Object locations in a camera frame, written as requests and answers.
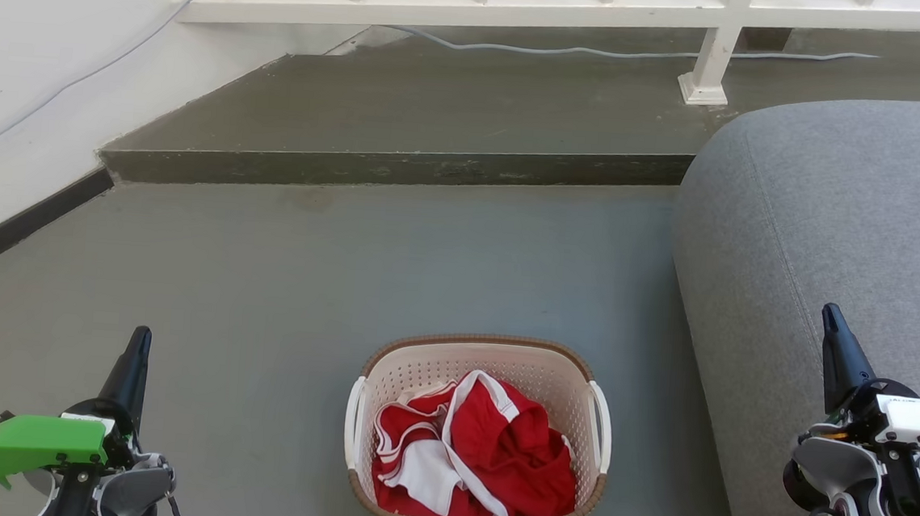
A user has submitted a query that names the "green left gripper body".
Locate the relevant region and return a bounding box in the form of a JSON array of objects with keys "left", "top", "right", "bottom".
[{"left": 0, "top": 392, "right": 139, "bottom": 508}]

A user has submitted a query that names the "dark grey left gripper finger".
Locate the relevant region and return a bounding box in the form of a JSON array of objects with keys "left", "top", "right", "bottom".
[{"left": 95, "top": 324, "right": 154, "bottom": 433}]

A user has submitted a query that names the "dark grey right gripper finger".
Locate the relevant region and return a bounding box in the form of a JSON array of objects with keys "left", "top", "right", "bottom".
[{"left": 813, "top": 303, "right": 881, "bottom": 417}]

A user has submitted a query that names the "cream plastic laundry basket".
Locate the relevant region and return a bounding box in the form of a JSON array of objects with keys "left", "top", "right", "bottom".
[{"left": 338, "top": 325, "right": 619, "bottom": 516}]

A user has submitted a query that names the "red and white garment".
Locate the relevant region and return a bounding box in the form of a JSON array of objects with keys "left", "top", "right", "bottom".
[{"left": 368, "top": 363, "right": 586, "bottom": 516}]

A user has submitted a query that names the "grey fabric sofa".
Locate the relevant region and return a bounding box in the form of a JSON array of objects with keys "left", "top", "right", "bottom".
[{"left": 653, "top": 81, "right": 920, "bottom": 516}]

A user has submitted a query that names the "black baseboard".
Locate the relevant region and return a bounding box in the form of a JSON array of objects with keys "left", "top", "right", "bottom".
[{"left": 0, "top": 159, "right": 116, "bottom": 299}]

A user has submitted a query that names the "raised concrete step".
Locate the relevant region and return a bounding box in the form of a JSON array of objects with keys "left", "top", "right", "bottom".
[{"left": 95, "top": 0, "right": 920, "bottom": 238}]

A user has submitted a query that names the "white railing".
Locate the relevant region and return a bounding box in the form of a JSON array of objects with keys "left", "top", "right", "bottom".
[{"left": 170, "top": 0, "right": 920, "bottom": 123}]

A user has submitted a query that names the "thin grey wall cable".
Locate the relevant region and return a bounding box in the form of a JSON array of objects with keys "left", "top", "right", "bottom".
[{"left": 0, "top": 0, "right": 224, "bottom": 183}]

